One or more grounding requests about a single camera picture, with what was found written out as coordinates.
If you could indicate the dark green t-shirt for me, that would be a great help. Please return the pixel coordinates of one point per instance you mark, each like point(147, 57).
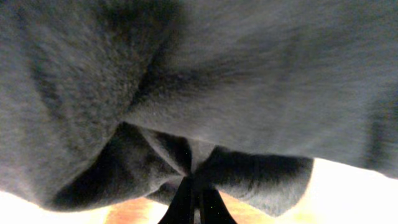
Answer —
point(106, 101)

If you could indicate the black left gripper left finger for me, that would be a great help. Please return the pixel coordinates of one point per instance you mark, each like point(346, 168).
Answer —
point(182, 208)

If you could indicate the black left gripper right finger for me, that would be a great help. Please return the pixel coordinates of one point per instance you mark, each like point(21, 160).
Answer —
point(212, 208)

